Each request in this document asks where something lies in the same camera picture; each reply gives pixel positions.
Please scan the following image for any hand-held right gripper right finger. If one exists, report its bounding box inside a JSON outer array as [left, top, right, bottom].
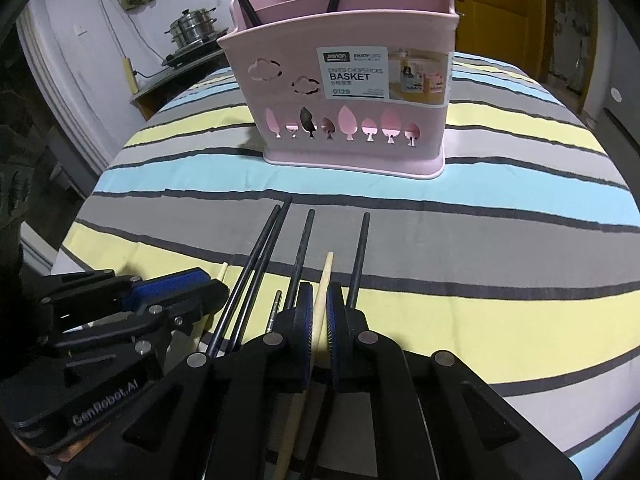
[[325, 285, 583, 480]]

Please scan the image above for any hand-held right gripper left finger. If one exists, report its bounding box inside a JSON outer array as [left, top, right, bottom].
[[60, 282, 316, 480]]

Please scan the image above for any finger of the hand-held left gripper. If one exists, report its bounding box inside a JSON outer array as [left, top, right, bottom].
[[47, 280, 231, 361], [37, 267, 211, 321]]

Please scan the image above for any pink plastic chopstick basket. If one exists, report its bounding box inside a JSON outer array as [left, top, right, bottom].
[[216, 0, 460, 182]]

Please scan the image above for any low stove table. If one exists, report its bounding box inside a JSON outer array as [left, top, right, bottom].
[[129, 52, 233, 122]]

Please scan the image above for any black stove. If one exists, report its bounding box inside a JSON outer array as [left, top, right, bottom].
[[161, 45, 226, 68]]

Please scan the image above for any steel steamer pot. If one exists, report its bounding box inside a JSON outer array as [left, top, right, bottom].
[[167, 7, 218, 53]]

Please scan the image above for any grey refrigerator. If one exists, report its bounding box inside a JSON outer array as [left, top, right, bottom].
[[580, 0, 640, 161]]

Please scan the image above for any yellow wooden door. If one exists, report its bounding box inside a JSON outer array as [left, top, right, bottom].
[[447, 0, 547, 81]]

